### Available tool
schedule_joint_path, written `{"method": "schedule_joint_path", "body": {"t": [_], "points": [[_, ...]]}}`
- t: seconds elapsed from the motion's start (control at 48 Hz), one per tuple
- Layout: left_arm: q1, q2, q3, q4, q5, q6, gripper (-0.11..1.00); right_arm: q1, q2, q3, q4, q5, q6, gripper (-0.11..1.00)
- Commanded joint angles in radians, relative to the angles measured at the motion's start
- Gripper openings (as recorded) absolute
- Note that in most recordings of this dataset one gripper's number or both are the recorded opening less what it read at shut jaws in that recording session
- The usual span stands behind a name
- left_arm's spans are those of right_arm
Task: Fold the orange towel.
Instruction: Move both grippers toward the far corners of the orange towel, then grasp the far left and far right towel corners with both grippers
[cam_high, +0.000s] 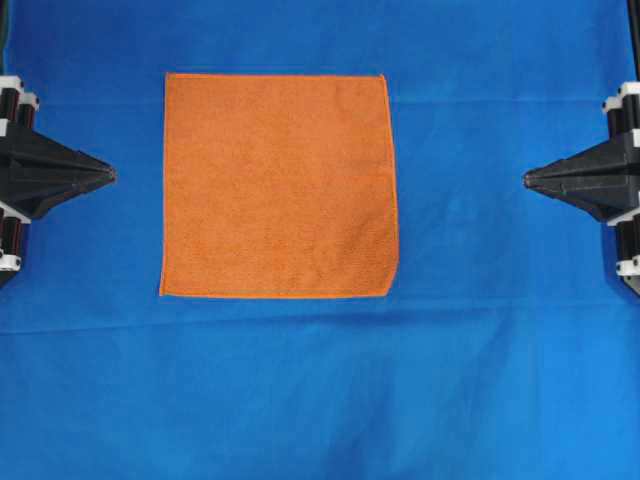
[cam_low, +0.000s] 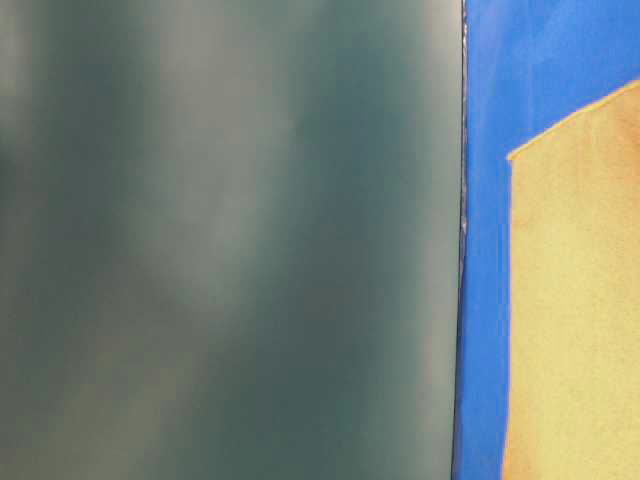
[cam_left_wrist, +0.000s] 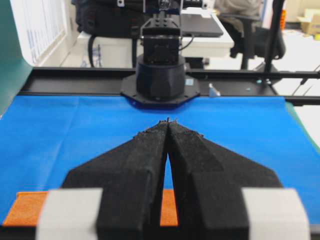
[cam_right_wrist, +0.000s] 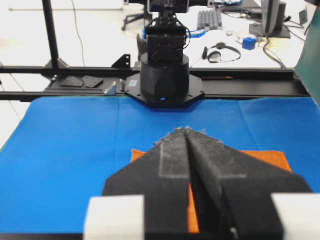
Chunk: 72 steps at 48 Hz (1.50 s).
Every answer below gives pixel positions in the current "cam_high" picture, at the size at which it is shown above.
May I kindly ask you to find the orange microfiber towel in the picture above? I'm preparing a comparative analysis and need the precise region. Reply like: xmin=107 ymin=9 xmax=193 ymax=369
xmin=159 ymin=72 xmax=399 ymax=299

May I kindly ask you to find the blue table cloth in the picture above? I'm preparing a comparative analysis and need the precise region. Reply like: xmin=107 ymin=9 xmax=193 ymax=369
xmin=1 ymin=1 xmax=639 ymax=479

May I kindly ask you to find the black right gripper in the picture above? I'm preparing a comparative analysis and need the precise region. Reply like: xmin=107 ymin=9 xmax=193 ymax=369
xmin=523 ymin=81 xmax=639 ymax=295

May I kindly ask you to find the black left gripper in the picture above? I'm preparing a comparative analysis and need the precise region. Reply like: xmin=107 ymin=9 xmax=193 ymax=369
xmin=1 ymin=75 xmax=116 ymax=287

